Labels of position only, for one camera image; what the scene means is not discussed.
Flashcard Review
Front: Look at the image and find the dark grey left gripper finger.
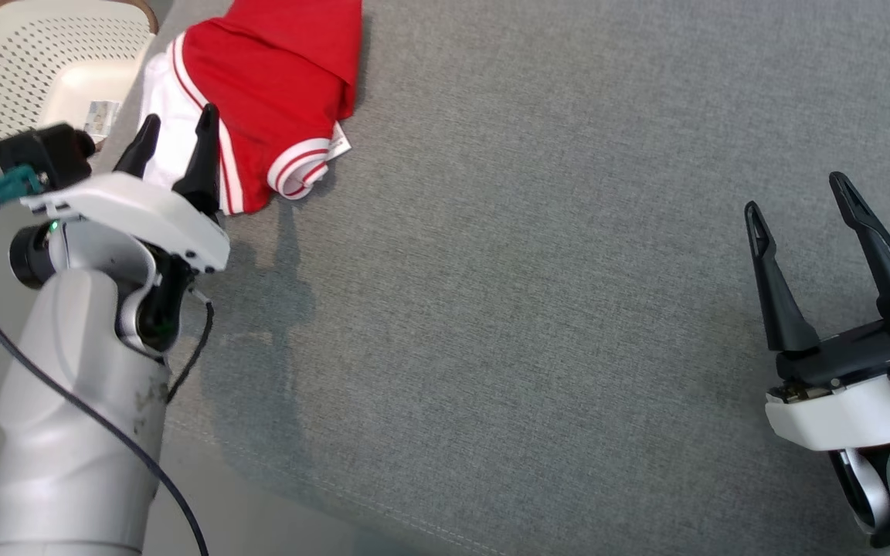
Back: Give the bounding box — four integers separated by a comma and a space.
113, 114, 161, 180
172, 103, 222, 219

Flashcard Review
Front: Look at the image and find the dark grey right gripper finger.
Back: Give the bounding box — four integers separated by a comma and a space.
745, 201, 820, 354
830, 171, 890, 325

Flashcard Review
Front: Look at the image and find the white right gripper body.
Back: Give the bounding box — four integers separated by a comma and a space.
766, 323, 890, 451

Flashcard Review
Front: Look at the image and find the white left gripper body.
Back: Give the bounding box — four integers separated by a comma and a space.
20, 171, 231, 276

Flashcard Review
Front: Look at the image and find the red and white basketball jersey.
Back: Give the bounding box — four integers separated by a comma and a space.
138, 0, 365, 215

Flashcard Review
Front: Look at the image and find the paper label sticker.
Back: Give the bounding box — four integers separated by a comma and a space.
86, 100, 123, 141

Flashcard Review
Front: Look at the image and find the cream perforated laundry basket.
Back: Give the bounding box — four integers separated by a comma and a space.
0, 0, 160, 153

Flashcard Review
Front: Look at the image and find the short black left arm cable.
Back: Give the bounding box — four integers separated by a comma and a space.
165, 287, 216, 404

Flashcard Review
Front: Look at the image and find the long black left camera cable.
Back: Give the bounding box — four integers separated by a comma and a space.
0, 202, 210, 556

